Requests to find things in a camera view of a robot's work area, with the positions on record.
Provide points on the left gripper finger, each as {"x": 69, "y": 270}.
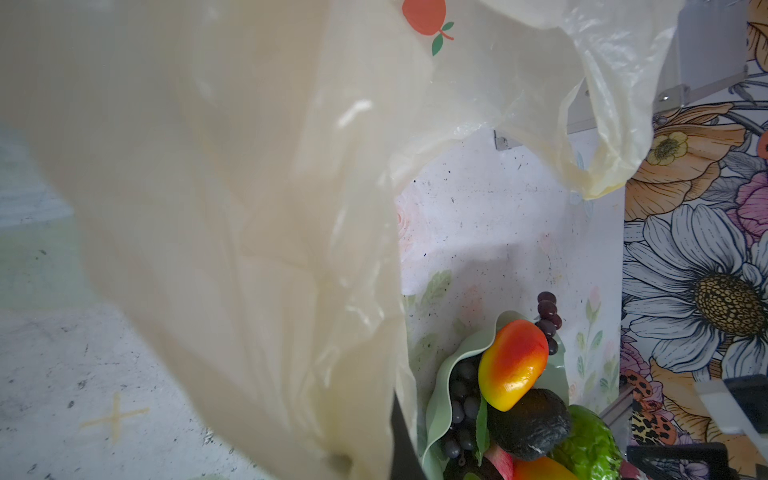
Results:
{"x": 405, "y": 464}

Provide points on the translucent plastic bag orange print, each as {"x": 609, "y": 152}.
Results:
{"x": 233, "y": 168}

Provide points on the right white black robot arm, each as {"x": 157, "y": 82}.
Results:
{"x": 738, "y": 406}

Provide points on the green leaf fruit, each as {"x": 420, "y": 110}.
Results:
{"x": 482, "y": 435}

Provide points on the dark purple grape bunch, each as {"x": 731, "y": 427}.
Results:
{"x": 464, "y": 389}

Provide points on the red yellow mango lower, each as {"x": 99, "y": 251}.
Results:
{"x": 543, "y": 468}

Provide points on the red yellow mango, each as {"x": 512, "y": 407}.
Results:
{"x": 513, "y": 363}
{"x": 543, "y": 468}

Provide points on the dark avocado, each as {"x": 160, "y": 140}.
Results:
{"x": 533, "y": 427}

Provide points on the red yellow mango upper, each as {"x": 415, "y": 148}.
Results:
{"x": 513, "y": 363}

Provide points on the light green wavy plate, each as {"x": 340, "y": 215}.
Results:
{"x": 438, "y": 415}

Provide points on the silver metal first aid case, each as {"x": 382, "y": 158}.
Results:
{"x": 702, "y": 66}

